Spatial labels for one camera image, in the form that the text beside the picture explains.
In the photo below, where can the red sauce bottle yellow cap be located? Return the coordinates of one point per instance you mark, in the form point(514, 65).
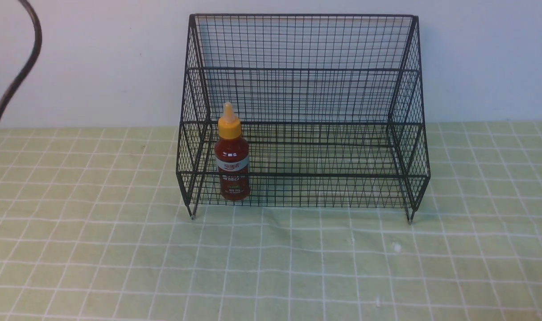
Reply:
point(232, 156)

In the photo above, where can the green checkered tablecloth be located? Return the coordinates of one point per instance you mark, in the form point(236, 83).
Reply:
point(92, 228)

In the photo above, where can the black wire mesh shelf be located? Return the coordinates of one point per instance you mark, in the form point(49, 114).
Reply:
point(331, 106)

